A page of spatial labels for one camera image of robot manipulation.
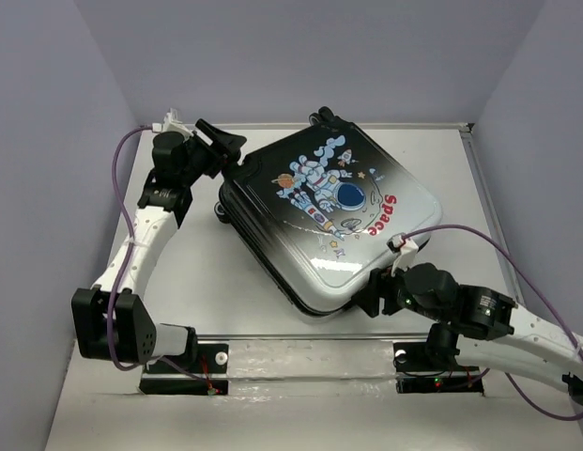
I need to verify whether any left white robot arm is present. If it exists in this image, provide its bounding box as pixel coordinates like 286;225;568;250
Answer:
71;118;247;371

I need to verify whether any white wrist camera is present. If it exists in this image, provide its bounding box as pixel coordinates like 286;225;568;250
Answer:
150;108;192;138
387;235;419;274

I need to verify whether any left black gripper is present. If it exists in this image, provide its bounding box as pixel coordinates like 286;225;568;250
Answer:
181;119;248;187

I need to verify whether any small black kids suitcase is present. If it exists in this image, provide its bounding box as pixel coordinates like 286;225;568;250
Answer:
217;107;442;318

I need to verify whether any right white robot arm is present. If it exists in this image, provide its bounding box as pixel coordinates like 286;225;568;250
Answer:
351;263;583;406

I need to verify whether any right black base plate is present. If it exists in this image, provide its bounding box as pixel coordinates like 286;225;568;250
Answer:
393;341;484;395

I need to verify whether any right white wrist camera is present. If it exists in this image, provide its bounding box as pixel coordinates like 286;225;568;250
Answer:
387;235;419;274

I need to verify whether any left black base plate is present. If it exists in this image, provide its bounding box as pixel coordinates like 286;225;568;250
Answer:
138;341;230;397

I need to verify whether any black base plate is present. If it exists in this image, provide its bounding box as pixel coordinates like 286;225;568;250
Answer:
393;341;484;395
138;341;230;397

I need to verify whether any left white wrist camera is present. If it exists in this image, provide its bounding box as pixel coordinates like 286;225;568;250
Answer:
150;108;192;138

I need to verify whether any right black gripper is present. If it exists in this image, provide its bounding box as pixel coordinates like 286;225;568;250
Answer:
349;255;447;322

